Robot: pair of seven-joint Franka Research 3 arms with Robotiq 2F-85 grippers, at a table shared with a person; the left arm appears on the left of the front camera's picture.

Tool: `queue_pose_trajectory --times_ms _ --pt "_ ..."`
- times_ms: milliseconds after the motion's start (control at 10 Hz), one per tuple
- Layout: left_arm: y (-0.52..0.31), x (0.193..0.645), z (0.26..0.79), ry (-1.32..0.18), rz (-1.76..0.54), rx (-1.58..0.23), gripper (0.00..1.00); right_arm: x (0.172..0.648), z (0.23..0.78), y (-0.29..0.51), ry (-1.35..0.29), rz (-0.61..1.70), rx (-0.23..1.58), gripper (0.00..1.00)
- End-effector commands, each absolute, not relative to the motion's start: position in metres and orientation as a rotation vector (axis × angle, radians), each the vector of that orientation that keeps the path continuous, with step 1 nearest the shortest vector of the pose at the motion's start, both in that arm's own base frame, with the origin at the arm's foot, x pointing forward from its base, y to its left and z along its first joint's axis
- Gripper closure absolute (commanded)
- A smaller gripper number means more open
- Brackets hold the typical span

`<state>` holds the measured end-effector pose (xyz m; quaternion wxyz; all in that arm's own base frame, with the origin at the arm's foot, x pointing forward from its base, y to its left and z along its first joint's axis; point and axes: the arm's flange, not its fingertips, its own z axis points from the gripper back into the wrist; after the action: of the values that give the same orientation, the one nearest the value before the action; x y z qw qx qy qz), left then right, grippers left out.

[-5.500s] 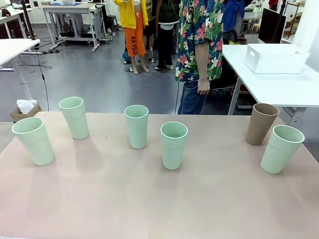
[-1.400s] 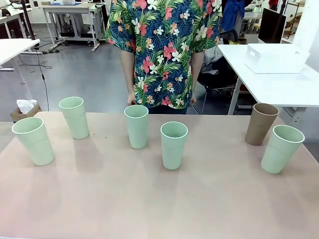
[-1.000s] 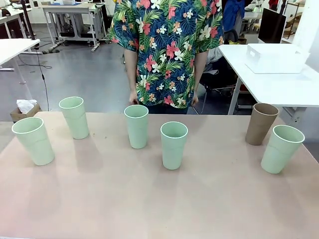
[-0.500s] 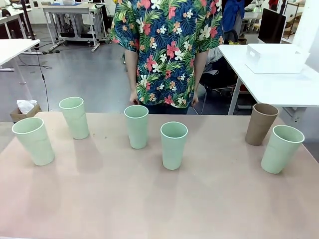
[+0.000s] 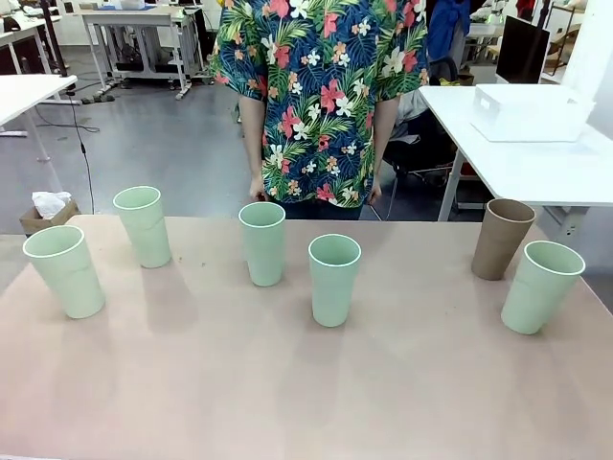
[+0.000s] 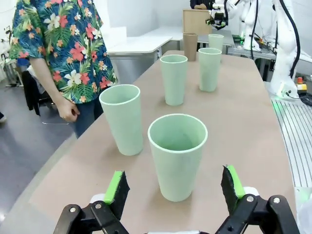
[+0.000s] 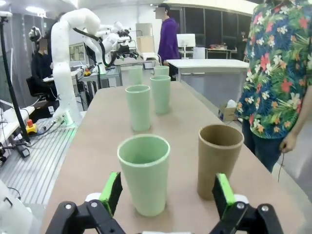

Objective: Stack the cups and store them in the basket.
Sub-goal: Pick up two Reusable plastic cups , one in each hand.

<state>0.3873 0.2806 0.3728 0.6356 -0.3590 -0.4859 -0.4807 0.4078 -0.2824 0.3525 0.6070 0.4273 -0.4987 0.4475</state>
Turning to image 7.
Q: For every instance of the aluminium frame workbench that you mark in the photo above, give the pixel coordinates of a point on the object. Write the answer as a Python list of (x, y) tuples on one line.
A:
[(112, 75)]

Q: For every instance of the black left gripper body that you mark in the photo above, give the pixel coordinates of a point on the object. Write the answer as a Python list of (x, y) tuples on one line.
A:
[(124, 50)]

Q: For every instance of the light green plastic cup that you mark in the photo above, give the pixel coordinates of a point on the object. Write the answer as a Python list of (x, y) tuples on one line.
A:
[(143, 180), (137, 109), (135, 75), (160, 97), (161, 71)]

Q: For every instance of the seated person in black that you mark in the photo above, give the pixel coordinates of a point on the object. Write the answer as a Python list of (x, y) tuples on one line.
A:
[(41, 68)]

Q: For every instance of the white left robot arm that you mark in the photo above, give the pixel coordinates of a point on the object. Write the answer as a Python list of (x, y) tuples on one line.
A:
[(61, 73)]

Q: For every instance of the tall cardboard box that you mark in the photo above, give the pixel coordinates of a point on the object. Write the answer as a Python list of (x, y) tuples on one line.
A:
[(145, 45)]

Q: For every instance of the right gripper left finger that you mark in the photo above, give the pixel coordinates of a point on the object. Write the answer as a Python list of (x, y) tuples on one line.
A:
[(111, 192)]

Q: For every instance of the white monitor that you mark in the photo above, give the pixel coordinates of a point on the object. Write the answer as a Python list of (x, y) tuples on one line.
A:
[(186, 40)]

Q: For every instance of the person's left forearm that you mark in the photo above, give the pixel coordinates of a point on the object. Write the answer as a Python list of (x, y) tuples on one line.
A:
[(301, 112)]

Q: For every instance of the white desk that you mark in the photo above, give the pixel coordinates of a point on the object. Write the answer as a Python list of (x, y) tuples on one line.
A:
[(209, 64)]

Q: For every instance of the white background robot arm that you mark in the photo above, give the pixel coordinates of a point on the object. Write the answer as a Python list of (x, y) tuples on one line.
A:
[(118, 26)]

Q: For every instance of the yellow emergency stop button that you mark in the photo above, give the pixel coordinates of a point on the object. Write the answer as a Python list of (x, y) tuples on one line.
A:
[(31, 128), (87, 72)]

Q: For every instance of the brown plastic cup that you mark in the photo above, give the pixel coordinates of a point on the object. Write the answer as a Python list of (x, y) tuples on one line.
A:
[(217, 161)]

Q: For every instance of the black power adapter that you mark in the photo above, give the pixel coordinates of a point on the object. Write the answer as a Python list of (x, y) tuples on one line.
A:
[(23, 151)]

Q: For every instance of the person in floral shirt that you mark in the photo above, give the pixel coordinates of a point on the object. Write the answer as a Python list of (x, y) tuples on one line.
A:
[(273, 73)]

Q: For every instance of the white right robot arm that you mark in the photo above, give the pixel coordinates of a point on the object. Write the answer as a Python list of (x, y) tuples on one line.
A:
[(12, 214)]

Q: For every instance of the white plastic bag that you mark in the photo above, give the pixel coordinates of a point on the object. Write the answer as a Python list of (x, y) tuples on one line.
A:
[(231, 103)]

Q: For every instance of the person in purple hoodie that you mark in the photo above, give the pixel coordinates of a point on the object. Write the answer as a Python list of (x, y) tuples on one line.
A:
[(168, 39)]

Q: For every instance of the person's left hand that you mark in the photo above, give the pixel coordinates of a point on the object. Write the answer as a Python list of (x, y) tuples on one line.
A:
[(288, 143)]

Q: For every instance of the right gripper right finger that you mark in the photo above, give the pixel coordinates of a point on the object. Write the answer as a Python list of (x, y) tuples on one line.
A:
[(223, 195)]

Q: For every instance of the person in dark clothes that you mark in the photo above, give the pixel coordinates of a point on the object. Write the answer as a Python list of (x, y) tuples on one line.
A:
[(242, 41)]

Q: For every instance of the black tripod pole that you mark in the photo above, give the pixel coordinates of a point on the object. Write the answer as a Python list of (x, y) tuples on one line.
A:
[(9, 80)]

